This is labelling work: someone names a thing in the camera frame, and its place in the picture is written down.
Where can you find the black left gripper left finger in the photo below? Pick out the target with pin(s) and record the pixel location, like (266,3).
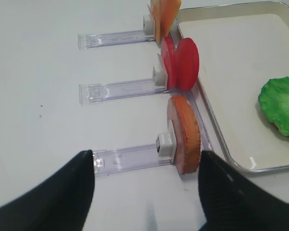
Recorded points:
(60,203)

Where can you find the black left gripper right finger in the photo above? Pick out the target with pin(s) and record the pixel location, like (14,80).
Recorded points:
(231,202)

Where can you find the red tomato slice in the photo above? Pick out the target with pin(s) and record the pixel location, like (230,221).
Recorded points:
(169,60)
(187,57)

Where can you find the clear rack tomato slider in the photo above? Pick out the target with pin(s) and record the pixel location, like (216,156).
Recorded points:
(94,93)

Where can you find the green lettuce leaf on tray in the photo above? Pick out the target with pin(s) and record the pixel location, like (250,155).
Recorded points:
(274,96)

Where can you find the clear rack cheese slider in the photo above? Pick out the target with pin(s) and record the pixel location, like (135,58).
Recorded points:
(88,41)

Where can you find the clear rack bun slider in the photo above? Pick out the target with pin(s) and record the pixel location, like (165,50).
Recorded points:
(160,153)

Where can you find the bun half in left rack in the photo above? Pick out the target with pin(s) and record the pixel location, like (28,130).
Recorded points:
(187,133)

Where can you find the white metal tray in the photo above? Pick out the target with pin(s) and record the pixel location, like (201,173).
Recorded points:
(241,47)

